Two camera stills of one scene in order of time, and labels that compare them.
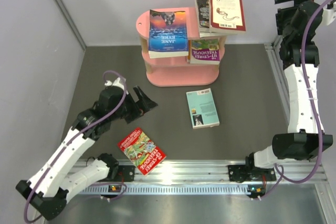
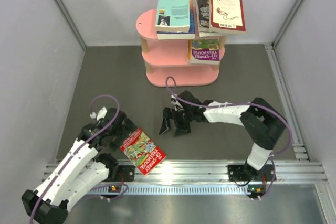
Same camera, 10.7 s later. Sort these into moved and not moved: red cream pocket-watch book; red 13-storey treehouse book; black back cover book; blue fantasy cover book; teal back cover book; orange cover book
Moved: teal back cover book; blue fantasy cover book
Not moved: black back cover book; red 13-storey treehouse book; red cream pocket-watch book; orange cover book
